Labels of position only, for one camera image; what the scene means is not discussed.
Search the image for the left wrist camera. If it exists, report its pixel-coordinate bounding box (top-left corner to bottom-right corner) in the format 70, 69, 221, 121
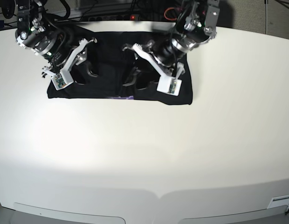
157, 76, 182, 96

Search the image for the thin metal pole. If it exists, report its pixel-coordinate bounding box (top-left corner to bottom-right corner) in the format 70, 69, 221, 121
264, 0, 268, 35

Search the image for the black T-shirt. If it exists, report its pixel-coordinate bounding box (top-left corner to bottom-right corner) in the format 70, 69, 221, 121
47, 25, 193, 105

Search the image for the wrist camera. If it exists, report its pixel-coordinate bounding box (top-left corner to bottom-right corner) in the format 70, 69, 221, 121
51, 71, 74, 91
157, 76, 182, 96

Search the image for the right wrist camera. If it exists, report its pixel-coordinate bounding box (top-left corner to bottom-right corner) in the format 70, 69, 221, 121
51, 71, 74, 91

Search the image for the black cable bundle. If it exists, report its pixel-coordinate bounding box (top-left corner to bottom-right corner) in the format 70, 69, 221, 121
128, 0, 206, 23

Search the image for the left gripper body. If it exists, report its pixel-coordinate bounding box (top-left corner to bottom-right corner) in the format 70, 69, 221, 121
144, 39, 186, 75

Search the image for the black power strip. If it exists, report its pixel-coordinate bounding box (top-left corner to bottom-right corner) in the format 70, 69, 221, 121
82, 14, 139, 21

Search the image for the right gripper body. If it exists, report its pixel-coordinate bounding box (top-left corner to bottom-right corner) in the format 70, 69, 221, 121
41, 30, 78, 72

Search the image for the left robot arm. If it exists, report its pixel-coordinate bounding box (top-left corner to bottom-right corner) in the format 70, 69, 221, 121
122, 0, 220, 94

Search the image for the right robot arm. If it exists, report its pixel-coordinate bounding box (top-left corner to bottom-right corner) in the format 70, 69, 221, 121
15, 0, 98, 90

